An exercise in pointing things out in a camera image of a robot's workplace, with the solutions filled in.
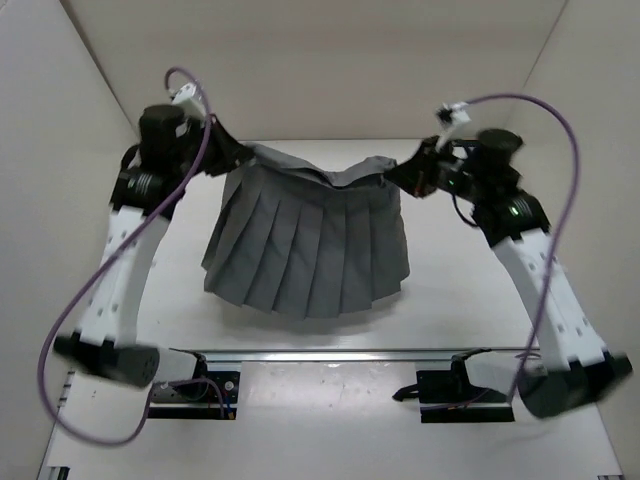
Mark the grey pleated skirt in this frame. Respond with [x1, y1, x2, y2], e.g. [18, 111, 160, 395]
[201, 143, 410, 319]

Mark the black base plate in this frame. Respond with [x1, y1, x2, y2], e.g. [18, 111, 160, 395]
[392, 370, 515, 424]
[148, 364, 241, 421]

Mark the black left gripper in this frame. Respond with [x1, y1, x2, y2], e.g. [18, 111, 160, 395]
[181, 103, 257, 168]

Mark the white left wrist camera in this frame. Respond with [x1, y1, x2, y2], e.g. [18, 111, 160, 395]
[171, 83, 207, 120]

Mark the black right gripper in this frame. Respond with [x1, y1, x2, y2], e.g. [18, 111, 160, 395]
[383, 137, 486, 203]

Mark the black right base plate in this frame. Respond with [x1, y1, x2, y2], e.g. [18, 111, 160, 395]
[392, 370, 515, 424]

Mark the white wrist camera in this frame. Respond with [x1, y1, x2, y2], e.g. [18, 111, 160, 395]
[435, 102, 471, 152]
[171, 83, 207, 120]

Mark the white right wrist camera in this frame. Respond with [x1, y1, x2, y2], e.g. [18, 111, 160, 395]
[435, 102, 471, 152]

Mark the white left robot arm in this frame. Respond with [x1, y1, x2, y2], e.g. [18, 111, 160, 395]
[53, 100, 253, 398]

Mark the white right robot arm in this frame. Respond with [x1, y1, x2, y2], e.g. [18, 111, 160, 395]
[384, 129, 633, 419]

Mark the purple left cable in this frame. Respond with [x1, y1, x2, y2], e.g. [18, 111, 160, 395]
[37, 67, 216, 446]

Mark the aluminium front rail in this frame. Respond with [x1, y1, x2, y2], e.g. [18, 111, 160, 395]
[199, 349, 466, 364]

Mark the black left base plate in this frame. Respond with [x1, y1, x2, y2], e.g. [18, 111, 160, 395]
[148, 364, 241, 421]

